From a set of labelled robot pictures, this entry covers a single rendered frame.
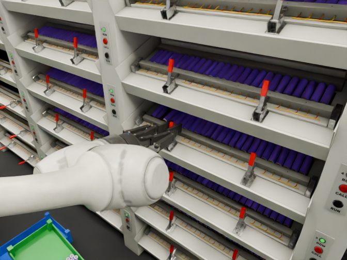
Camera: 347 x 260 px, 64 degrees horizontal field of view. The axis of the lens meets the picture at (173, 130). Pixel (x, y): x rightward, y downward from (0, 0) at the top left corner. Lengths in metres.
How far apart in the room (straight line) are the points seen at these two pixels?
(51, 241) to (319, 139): 1.24
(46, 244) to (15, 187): 1.08
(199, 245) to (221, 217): 0.21
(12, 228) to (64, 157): 1.20
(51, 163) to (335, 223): 0.61
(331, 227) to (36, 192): 0.61
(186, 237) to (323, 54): 0.80
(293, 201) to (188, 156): 0.31
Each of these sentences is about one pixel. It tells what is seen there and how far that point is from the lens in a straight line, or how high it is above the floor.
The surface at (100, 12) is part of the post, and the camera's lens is 0.89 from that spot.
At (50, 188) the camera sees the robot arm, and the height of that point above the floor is 0.92.
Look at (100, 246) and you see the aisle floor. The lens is 1.52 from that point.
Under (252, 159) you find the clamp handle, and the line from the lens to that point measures 0.74.
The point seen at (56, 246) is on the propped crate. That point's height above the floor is 0.07.
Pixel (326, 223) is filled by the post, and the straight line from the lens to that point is 0.74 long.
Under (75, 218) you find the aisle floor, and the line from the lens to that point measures 1.67.
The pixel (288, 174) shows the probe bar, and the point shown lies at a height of 0.73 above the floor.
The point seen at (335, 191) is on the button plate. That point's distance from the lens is 0.68.
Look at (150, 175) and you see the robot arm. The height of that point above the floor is 0.90.
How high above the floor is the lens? 1.19
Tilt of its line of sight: 31 degrees down
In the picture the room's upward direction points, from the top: straight up
